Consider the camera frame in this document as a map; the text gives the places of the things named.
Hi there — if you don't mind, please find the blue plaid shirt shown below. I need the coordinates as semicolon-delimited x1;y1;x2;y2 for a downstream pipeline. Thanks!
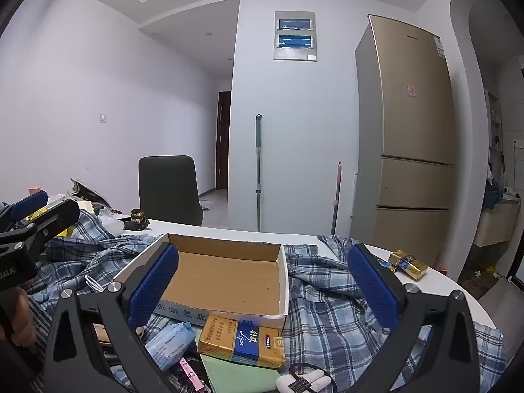
28;209;506;393

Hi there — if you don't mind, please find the gold and blue cigarette pack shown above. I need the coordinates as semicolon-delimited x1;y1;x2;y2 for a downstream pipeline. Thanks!
197;313;286;369

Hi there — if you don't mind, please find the grey bag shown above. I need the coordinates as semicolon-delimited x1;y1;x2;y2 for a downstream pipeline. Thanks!
69;178;121;215

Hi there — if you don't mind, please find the black hair tie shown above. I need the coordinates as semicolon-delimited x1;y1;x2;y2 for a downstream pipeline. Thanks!
289;362;338;393

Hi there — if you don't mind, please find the yellow bag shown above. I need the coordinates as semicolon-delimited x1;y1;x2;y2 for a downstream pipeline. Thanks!
25;209;72;238

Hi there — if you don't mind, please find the dark wooden door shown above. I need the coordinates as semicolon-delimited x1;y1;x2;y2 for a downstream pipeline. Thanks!
215;90;231;190

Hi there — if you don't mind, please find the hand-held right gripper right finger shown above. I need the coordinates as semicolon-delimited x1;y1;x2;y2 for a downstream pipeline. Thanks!
347;243;480;393

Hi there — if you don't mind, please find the blue tissue packet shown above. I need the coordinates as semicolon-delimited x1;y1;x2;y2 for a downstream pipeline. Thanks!
144;321;196;373

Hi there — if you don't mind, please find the pink hair clip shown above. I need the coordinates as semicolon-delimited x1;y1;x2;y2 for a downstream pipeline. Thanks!
178;356;205;393

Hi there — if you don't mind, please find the grey electrical panel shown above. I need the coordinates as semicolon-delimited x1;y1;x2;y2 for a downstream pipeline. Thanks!
273;10;318;62

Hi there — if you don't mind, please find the flat printed packet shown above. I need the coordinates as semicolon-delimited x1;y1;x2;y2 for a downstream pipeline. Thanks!
370;256;396;273

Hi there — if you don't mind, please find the person's left hand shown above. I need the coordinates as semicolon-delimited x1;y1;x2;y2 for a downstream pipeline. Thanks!
8;289;33;347

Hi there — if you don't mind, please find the beige cabinet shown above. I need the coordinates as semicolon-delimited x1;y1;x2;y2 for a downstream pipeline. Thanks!
475;198;520;248

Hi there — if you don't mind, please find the dark grey chair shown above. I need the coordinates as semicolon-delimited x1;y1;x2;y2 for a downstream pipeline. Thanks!
138;155;204;227

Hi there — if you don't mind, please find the blue cloth pile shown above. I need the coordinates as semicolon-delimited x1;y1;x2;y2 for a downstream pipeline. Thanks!
484;178;506;211

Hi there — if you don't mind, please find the shallow cardboard box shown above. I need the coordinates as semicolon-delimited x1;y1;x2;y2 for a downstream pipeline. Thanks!
112;233;289;334

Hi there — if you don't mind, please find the grey cardboard sheet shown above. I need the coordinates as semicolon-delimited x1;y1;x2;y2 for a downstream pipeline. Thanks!
479;276;518;316

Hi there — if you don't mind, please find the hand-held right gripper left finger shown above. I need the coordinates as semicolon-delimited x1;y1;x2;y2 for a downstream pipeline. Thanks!
41;242;211;393

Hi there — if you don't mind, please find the white soft item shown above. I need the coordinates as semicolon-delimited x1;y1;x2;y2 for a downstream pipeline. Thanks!
275;368;330;393

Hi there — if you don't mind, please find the white plastic bag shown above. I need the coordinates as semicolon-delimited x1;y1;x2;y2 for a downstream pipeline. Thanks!
96;207;125;236

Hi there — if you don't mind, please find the wall shelf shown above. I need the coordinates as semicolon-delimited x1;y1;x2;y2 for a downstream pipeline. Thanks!
487;90;504;152

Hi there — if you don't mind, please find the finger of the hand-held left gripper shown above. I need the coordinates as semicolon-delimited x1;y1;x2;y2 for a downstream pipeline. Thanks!
0;191;49;231
24;200;81;254

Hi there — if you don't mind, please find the pink broom handle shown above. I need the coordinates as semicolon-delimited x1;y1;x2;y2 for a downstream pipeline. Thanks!
329;161;343;236

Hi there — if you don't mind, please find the gold refrigerator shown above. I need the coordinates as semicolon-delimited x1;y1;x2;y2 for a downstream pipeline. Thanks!
350;14;457;271

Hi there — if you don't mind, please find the green notebook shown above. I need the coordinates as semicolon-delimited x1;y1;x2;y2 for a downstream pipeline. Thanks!
200;354;287;393

